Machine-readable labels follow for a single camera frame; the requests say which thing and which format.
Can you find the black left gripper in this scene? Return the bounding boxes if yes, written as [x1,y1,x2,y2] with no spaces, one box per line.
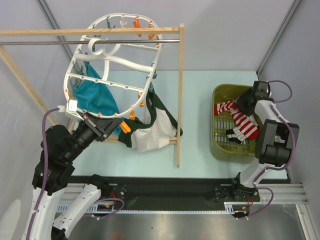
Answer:
[64,110,124,161]

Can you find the red white striped sock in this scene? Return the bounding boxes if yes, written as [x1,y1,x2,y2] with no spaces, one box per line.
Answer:
[213,100,260,140]

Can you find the orange clothes peg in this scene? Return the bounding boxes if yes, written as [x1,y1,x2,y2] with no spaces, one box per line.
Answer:
[147,22,157,40]
[133,16,141,29]
[119,121,131,134]
[138,92,145,108]

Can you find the green and white garment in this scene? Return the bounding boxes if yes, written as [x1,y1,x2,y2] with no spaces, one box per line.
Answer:
[118,90,178,152]

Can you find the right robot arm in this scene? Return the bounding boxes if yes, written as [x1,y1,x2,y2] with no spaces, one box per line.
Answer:
[230,81,300,202]

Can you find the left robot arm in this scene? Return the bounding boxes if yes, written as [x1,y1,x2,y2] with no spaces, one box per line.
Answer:
[21,113,123,240]

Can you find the white plastic clip hanger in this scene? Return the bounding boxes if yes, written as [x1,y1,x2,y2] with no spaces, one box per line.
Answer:
[64,12,163,119]

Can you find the teal blue garment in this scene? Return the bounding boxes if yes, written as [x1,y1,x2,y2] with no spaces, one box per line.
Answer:
[72,65,121,118]

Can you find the red white santa sock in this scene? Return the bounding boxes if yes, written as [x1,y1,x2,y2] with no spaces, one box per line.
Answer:
[225,127,247,144]

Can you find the olive green plastic basket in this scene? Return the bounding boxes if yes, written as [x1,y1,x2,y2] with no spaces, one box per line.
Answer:
[210,84,263,164]

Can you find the metal hanging rod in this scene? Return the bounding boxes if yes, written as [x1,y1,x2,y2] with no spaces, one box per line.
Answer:
[0,39,180,46]

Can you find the white clothes peg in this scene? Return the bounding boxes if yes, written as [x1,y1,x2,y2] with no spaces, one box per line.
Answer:
[119,16,128,29]

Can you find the teal clothes peg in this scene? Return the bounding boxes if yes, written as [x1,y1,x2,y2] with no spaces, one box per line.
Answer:
[106,17,116,29]

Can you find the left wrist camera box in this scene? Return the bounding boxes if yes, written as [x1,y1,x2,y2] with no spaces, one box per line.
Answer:
[57,99,84,122]

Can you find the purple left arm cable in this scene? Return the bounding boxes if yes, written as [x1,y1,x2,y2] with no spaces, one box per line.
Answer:
[24,107,62,240]

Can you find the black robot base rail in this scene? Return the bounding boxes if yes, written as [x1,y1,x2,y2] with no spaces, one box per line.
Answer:
[107,176,260,212]

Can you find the wooden clothes rack frame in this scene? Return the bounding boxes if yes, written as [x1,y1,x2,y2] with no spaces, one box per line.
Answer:
[0,24,185,167]

